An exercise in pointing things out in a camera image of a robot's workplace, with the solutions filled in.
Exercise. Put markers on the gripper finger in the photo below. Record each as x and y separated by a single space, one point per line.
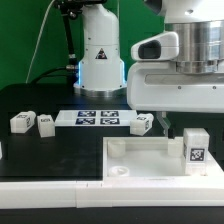
166 124

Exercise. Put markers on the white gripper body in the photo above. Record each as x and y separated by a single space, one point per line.
156 86

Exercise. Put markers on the white square tabletop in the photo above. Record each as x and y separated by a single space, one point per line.
143 157

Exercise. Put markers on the white L-shaped obstacle fence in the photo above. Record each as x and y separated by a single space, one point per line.
153 192

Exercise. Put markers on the white part at left edge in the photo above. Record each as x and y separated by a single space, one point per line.
1 154

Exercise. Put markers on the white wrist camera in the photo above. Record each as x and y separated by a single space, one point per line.
162 47

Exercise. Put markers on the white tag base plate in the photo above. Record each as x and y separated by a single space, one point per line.
104 118

